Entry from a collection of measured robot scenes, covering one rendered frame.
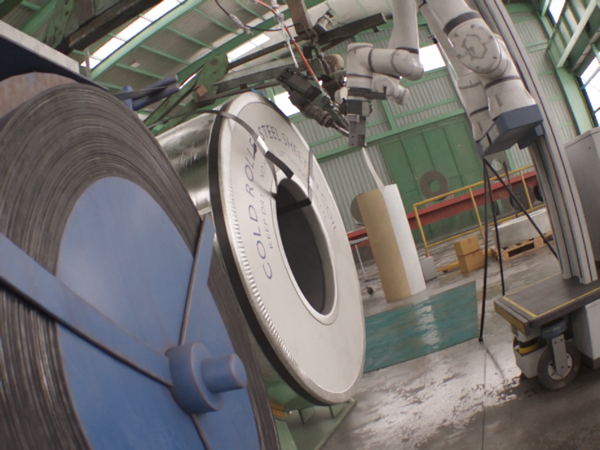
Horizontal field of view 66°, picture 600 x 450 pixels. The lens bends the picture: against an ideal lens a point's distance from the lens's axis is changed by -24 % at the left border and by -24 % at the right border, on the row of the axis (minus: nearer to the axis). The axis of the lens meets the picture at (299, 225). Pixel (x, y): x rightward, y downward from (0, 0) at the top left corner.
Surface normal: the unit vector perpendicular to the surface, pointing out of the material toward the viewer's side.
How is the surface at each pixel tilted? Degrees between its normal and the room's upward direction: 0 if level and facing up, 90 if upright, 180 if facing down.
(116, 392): 90
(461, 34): 93
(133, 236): 90
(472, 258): 90
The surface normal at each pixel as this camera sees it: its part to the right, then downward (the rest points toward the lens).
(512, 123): -0.17, -0.02
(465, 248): 0.04, -0.08
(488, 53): -0.41, 0.22
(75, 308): 0.94, -0.30
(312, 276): -0.40, -0.39
